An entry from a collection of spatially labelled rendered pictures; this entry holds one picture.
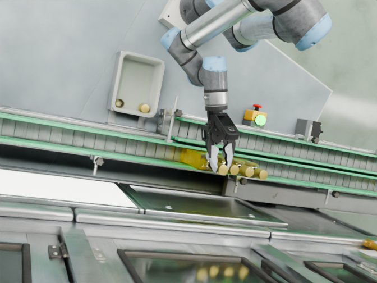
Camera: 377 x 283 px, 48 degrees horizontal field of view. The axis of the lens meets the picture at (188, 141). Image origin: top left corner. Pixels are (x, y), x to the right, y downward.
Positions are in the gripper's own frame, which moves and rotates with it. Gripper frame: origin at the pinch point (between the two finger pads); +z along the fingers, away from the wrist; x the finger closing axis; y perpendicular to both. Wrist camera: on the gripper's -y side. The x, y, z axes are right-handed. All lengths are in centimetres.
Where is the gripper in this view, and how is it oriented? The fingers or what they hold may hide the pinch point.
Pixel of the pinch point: (221, 168)
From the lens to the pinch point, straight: 136.2
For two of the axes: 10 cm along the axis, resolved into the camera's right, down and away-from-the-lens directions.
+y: -3.7, -1.2, 9.2
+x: -9.3, 1.0, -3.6
